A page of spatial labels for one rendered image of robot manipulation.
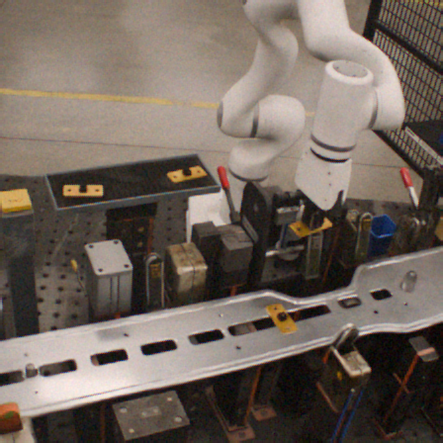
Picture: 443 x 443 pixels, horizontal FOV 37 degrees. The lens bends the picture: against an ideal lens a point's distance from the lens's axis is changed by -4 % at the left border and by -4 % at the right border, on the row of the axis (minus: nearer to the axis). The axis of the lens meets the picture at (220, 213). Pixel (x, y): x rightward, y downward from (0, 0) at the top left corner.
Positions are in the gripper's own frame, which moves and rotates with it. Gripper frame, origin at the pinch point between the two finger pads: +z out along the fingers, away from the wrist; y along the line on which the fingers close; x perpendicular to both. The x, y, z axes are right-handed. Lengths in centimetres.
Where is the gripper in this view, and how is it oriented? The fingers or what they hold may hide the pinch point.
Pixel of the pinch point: (313, 216)
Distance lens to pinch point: 130.9
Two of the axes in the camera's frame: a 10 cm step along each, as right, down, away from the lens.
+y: 5.3, 5.8, -6.2
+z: -1.2, 7.8, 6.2
